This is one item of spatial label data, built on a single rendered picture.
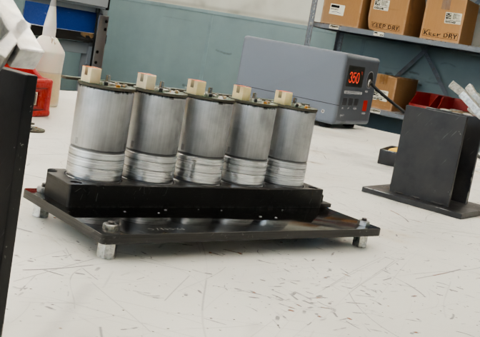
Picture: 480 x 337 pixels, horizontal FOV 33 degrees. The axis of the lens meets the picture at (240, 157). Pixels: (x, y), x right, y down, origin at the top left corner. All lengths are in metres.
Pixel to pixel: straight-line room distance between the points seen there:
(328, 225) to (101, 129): 0.12
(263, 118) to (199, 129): 0.04
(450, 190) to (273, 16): 5.23
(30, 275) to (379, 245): 0.20
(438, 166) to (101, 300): 0.35
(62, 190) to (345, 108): 0.73
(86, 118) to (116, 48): 6.22
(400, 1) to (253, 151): 4.53
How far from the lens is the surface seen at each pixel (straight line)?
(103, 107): 0.35
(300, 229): 0.38
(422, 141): 0.58
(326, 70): 1.03
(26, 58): 0.17
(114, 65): 6.57
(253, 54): 1.08
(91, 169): 0.35
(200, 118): 0.38
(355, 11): 4.98
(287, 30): 5.70
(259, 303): 0.30
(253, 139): 0.40
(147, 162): 0.37
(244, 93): 0.40
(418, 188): 0.58
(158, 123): 0.37
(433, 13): 4.84
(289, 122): 0.42
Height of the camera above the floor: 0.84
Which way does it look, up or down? 8 degrees down
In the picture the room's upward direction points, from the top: 10 degrees clockwise
